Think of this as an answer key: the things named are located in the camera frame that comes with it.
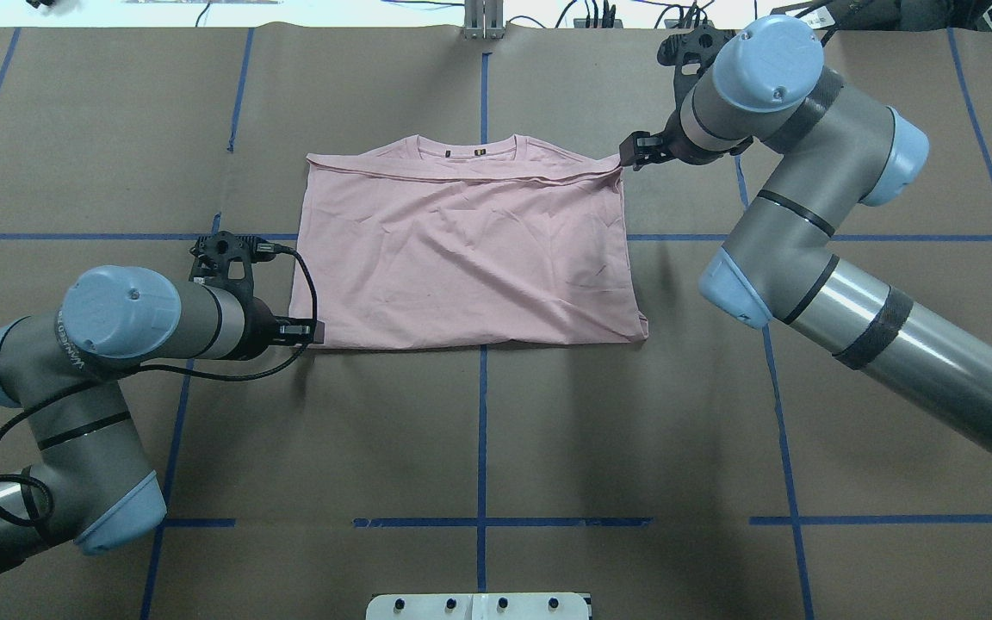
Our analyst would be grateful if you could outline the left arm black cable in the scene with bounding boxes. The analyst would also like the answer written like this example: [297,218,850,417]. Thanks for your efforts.
[0,245,319,528]

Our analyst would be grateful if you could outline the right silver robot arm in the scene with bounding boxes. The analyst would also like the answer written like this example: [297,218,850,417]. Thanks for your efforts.
[619,13,992,455]

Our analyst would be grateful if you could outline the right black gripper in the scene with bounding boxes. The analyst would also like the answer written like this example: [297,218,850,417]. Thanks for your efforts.
[618,25,732,170]

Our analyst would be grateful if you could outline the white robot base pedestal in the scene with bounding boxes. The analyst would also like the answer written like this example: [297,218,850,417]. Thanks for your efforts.
[364,592,594,619]

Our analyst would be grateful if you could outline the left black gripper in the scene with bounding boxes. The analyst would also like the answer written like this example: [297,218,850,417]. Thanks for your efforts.
[190,231,326,358]

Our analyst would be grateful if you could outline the aluminium frame post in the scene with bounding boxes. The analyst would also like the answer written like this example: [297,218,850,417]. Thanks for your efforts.
[462,0,506,40]

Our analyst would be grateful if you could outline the pink Snoopy t-shirt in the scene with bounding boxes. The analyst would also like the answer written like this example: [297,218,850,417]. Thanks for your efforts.
[288,134,649,350]

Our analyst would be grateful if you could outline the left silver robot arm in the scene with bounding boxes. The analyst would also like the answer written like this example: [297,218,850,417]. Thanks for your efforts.
[0,231,326,574]

